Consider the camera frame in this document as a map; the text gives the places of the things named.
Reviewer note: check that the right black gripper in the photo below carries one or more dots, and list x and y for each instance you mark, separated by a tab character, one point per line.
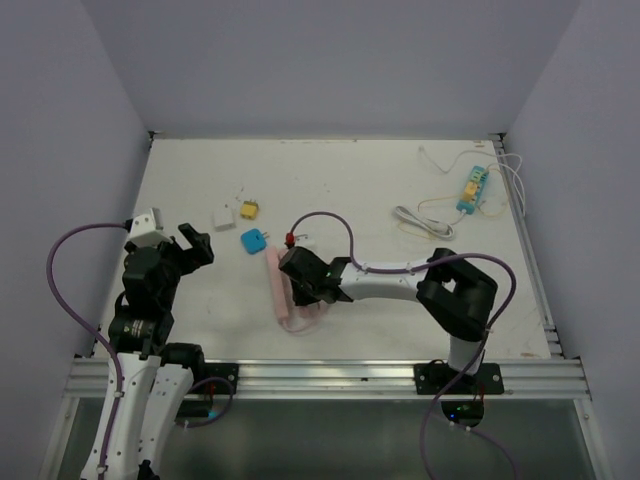
303	298

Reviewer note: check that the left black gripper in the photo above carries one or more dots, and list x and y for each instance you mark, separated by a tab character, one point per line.
201	253

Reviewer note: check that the pink power strip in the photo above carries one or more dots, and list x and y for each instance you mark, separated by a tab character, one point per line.
291	318

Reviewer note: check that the white plug adapter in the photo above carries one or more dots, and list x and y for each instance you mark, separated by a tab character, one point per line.
223	218

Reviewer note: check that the blue plug adapter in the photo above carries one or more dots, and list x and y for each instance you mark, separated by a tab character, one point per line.
254	241

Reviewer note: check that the yellow plug adapter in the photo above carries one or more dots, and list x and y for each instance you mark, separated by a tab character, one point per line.
249	210

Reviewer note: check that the teal power strip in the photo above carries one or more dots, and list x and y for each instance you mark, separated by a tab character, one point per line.
480	176

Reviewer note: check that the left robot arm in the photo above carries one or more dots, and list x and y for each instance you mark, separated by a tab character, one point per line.
148	375

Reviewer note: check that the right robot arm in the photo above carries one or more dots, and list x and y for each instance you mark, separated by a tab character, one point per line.
457	295

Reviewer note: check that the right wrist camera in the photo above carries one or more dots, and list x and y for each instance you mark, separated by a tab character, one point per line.
299	240

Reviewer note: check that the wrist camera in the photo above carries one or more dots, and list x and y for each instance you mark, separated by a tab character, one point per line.
147	229
299	240

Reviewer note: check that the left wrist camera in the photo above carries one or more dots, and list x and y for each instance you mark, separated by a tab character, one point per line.
147	229

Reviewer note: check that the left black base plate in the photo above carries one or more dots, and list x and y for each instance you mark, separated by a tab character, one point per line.
227	375

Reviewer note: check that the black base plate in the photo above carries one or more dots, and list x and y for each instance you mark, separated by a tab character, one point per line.
430	378
227	375

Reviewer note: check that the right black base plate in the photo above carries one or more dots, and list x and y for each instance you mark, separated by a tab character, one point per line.
430	378

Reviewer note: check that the aluminium rail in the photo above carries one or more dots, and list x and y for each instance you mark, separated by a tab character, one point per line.
379	379

